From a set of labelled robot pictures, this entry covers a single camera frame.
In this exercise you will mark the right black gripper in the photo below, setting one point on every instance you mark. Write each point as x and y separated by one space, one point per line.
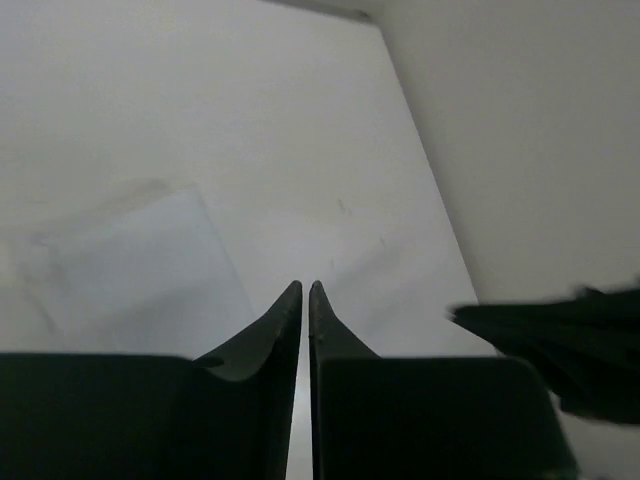
586 348

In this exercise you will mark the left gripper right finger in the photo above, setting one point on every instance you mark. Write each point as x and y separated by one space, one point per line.
375 417

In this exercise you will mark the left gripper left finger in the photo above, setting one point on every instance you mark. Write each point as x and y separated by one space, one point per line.
224 415

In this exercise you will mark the white skirt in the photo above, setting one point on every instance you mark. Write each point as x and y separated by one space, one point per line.
151 276

